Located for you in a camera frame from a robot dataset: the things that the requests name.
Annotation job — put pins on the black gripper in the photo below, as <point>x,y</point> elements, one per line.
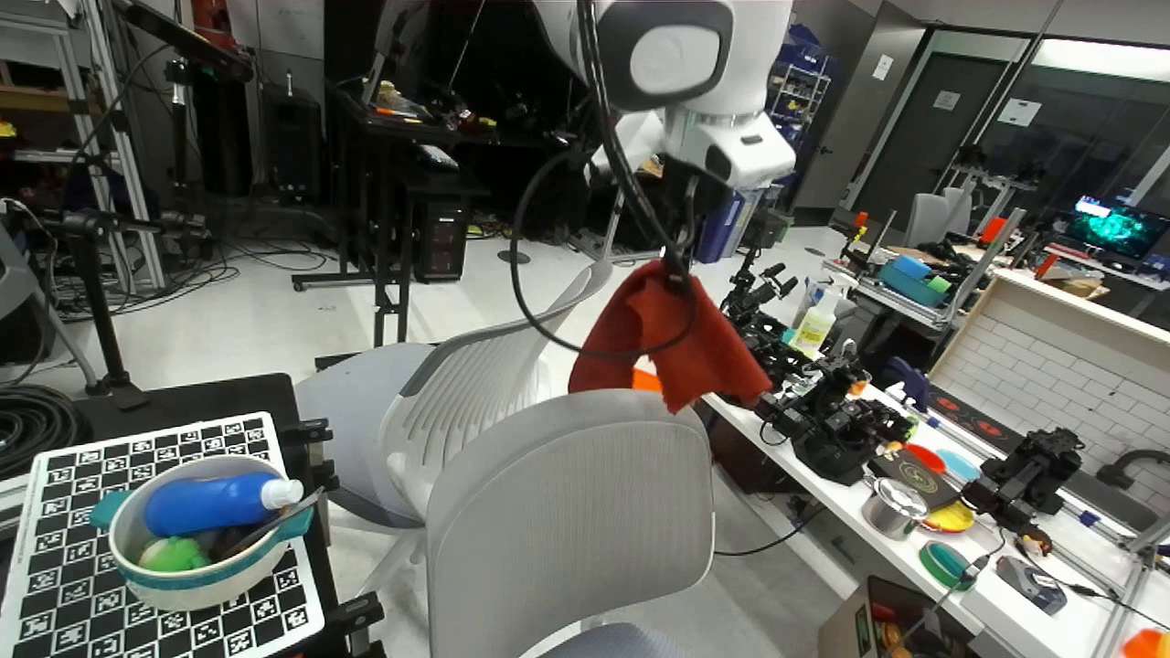
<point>686,213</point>

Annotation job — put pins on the orange cloth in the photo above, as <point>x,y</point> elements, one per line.
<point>659,334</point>

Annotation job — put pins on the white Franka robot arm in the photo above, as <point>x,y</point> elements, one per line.
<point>683,57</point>

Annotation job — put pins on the grey mesh back office chair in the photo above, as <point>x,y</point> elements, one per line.
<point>560,523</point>

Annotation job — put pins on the orange flat sheet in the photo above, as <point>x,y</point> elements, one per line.
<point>648,383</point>

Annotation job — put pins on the yellow white bottle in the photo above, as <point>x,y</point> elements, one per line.
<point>812,330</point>

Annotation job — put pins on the blue bin shelf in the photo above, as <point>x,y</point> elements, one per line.
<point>806,87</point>

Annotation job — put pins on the teal box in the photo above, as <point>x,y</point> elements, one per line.
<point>911,278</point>

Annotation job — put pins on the black mechanical gadget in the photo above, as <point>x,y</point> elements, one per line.
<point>842,433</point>

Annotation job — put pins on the black workstation desk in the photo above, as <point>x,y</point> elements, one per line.
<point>441,226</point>

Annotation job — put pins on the dark glass partition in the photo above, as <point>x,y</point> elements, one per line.
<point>938,132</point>

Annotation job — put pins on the red toy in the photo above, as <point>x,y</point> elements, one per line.
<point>924,459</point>

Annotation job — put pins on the metal cup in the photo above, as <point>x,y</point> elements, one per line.
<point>894,512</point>

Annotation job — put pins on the light blue toy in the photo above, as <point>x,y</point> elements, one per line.
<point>962,467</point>

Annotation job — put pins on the white tiled wooden box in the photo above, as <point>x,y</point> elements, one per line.
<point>1062,367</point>

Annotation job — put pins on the green oval toy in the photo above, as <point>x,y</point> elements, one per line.
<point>946,570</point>

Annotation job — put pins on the black blocky device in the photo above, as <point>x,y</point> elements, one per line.
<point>1029,470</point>

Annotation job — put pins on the monitor with teal screen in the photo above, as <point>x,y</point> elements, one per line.
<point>1111,226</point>

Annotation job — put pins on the white work table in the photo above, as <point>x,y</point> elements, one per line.
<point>981,624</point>

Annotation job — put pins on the grey spoon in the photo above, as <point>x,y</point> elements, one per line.
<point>276,523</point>

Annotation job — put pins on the blue bottle white cap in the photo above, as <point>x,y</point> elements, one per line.
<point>205,504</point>

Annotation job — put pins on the green ball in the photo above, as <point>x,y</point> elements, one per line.
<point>175,556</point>

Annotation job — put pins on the white bowl teal rim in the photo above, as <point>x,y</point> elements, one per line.
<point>186,587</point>

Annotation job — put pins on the orange plastic object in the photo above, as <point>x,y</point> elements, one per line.
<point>1145,645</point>

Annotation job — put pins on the grey metal storage rack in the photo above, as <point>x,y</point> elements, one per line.
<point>38,92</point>

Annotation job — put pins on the black camera rig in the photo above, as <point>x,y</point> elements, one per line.
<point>770,323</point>

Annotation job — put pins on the black camera tripod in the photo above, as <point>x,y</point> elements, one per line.
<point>103,317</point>

